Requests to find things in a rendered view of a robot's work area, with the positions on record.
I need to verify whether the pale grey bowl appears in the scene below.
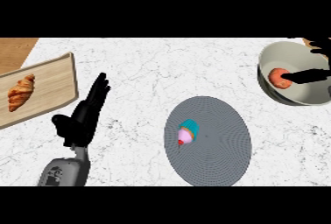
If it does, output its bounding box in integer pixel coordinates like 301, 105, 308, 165
255, 40, 331, 107

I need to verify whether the grey round placemat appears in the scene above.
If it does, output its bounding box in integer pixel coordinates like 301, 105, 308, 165
162, 95, 254, 187

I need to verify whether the orange round squash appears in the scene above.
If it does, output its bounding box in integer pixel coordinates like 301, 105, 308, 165
267, 67, 295, 90

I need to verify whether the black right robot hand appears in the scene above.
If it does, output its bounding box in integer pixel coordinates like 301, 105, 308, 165
280, 37, 331, 85

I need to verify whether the golden brown croissant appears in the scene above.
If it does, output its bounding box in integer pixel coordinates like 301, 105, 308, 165
6, 73, 37, 113

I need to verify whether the pink cupcake with teal wrapper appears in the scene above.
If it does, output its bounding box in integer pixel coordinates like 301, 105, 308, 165
175, 118, 201, 146

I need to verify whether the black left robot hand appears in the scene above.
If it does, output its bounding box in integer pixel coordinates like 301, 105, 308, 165
50, 72, 112, 148

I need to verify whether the pale wooden cutting board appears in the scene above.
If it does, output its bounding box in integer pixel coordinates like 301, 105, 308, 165
0, 52, 79, 130

